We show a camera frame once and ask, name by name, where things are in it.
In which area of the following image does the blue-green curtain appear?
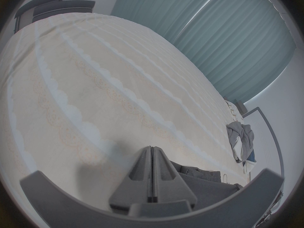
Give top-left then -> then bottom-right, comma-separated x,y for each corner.
172,0 -> 297,101
110,0 -> 229,42

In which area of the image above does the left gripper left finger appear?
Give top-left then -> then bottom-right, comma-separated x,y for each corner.
109,146 -> 152,209

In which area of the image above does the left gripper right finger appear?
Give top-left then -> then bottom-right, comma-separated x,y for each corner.
153,146 -> 198,209

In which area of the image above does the white printed pillow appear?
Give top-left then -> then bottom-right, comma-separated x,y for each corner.
224,100 -> 245,125

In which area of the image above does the grey bedside table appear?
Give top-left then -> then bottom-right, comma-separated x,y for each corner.
234,99 -> 247,114

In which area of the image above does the black T-shirt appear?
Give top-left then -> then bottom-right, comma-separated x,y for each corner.
170,160 -> 244,211

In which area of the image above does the pile of clothes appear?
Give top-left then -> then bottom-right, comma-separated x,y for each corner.
226,121 -> 258,174

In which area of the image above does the bed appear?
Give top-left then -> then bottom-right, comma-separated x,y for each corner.
0,12 -> 284,213

